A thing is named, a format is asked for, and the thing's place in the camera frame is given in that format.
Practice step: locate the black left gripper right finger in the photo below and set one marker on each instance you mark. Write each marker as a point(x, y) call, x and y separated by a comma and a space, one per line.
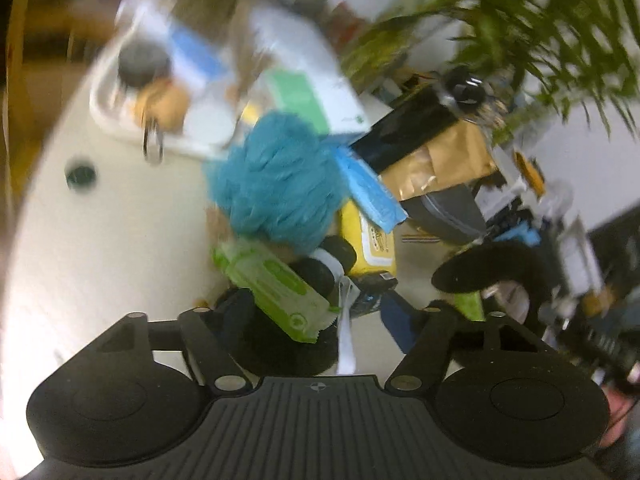
point(445, 332)

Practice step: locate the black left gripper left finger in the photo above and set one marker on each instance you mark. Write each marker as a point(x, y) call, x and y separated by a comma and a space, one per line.
point(179, 356)

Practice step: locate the black small product pack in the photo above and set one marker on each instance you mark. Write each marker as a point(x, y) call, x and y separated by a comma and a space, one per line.
point(372, 287)

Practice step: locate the green wet wipes pack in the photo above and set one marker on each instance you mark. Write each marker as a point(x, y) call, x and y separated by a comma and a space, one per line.
point(279, 292)

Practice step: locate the yellow wet wipes pack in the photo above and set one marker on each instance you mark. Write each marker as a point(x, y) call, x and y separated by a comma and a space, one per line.
point(375, 249)

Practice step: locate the grey zippered case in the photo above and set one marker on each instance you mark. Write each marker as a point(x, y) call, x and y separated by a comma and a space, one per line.
point(450, 215)

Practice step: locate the black rolled item white band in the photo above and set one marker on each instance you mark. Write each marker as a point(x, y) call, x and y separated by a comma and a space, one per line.
point(335, 257)

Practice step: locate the blue plastic glove pack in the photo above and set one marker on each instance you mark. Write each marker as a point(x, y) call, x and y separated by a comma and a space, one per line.
point(368, 191)

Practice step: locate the teal mesh bath loofah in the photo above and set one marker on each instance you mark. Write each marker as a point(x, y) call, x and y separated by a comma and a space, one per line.
point(281, 185)

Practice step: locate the brown paper bag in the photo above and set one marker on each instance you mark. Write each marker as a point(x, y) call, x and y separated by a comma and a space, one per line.
point(457, 156)

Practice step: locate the small black bottle cap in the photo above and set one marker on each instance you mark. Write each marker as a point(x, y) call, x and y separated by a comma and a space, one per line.
point(80, 175)

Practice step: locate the black thermos bottle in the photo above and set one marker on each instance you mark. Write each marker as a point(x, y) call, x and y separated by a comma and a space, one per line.
point(420, 118)

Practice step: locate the white oval tray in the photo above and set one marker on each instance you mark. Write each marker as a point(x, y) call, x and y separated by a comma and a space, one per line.
point(208, 128)

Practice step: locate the black round jar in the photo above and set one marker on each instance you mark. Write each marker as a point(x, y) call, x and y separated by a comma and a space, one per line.
point(142, 61)

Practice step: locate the white green tissue box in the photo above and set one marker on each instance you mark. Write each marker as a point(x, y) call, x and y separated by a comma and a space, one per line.
point(305, 78)

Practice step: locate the green bamboo plant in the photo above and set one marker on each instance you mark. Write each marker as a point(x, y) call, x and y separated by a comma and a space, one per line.
point(563, 53)

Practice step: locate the white blue tube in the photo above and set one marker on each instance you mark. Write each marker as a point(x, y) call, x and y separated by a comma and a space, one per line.
point(193, 60)

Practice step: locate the tan plush keychain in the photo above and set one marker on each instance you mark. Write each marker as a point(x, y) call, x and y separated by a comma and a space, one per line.
point(164, 100)

